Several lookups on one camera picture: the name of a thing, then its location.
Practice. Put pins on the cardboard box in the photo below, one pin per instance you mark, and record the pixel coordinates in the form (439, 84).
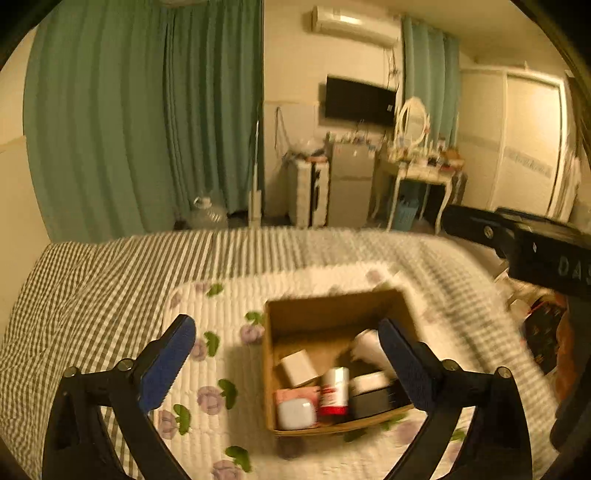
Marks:
(323, 330)

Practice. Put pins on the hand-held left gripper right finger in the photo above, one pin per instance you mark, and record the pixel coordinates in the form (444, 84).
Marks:
(408, 369)

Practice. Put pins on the grey small fridge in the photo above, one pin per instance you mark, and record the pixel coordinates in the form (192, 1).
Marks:
(351, 184)

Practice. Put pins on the red and white bottle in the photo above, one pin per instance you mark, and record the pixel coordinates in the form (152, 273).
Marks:
(334, 390)

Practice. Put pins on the white louvred wardrobe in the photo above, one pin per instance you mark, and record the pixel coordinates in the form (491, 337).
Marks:
(517, 147)

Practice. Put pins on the narrow teal curtain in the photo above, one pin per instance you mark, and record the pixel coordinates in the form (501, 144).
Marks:
(427, 74)

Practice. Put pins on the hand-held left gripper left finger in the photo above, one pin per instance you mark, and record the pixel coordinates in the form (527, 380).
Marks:
(168, 364)

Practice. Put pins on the white mop pole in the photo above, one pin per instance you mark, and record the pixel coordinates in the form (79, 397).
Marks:
(256, 184)

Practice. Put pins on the wide teal curtain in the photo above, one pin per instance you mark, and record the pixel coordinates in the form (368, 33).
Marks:
(138, 115)

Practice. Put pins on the white earbuds case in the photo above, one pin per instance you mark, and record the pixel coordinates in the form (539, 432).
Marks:
(295, 414)

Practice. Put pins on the blue plastic basket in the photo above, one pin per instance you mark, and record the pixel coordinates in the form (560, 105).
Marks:
(405, 217)

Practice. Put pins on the white power adapter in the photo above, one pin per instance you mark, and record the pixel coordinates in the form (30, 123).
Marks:
(299, 367)

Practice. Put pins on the floral quilted mat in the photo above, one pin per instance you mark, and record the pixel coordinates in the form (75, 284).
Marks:
(231, 314)

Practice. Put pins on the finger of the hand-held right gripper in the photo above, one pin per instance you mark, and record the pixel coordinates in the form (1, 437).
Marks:
(475, 228)

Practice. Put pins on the black wall television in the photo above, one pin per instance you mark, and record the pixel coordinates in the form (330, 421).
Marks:
(360, 99)

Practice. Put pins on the white oval vanity mirror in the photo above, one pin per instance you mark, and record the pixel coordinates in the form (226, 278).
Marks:
(412, 122)

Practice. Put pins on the white dressing table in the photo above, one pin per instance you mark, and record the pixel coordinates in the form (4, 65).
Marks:
(425, 173)

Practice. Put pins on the white plastic bottle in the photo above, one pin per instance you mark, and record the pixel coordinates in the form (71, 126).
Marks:
(367, 348)

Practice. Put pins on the white drawer unit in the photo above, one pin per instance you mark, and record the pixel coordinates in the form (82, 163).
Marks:
(302, 194)

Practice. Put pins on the black charger block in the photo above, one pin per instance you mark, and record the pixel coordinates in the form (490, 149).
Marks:
(369, 401)

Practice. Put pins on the white air conditioner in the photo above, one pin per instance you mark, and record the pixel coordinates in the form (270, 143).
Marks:
(353, 23)

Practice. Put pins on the clear water jug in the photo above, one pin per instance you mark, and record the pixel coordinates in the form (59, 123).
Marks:
(207, 216)

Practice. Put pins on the pink patterned case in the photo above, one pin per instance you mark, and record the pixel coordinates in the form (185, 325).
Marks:
(298, 393)

